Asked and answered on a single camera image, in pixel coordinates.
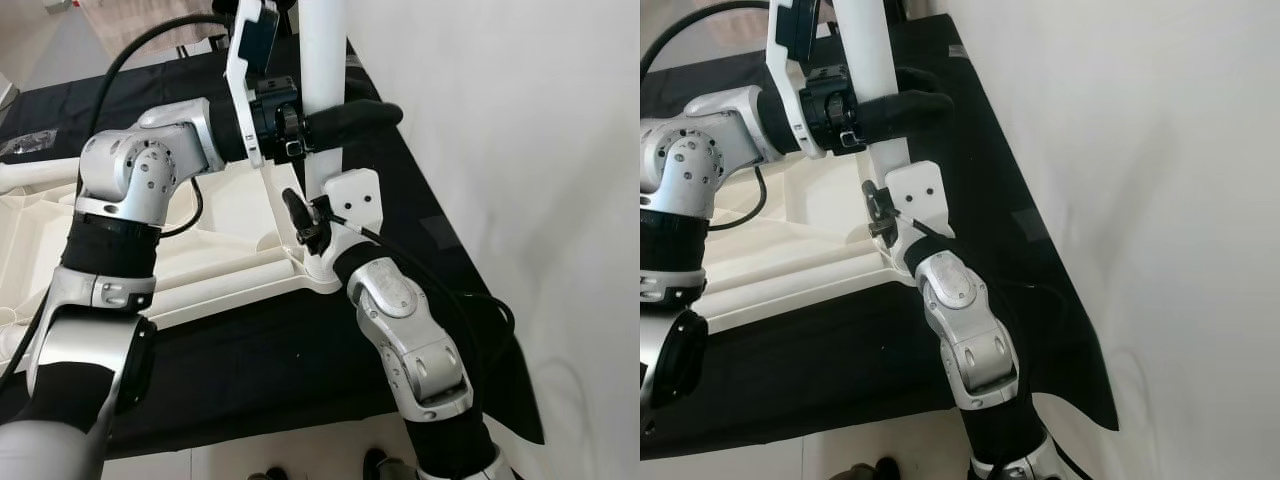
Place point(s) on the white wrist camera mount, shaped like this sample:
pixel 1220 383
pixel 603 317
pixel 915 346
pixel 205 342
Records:
pixel 240 70
pixel 783 80
pixel 918 195
pixel 358 195

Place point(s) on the black table cloth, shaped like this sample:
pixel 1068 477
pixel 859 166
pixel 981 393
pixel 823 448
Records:
pixel 300 370
pixel 850 370

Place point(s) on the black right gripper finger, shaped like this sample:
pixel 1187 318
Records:
pixel 297 210
pixel 876 202

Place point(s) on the beige cloth covered table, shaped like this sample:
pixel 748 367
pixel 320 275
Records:
pixel 735 25
pixel 130 20

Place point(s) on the white plastic table leg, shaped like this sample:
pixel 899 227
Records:
pixel 40 175
pixel 800 290
pixel 860 40
pixel 322 50
pixel 230 285

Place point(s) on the clear plastic bag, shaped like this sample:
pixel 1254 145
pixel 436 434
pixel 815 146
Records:
pixel 30 145

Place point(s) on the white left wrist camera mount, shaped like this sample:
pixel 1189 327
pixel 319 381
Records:
pixel 240 70
pixel 783 80

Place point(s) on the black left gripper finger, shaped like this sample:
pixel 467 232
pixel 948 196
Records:
pixel 905 110
pixel 355 122

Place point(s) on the white plastic table top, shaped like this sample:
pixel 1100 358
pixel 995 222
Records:
pixel 800 260
pixel 240 240

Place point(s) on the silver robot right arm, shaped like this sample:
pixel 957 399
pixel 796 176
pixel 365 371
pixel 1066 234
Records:
pixel 410 340
pixel 965 320

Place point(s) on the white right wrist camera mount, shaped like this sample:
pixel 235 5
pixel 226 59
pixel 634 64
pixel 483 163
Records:
pixel 358 195
pixel 918 195

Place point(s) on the black robot right foot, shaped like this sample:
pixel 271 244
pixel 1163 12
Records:
pixel 887 467
pixel 378 466

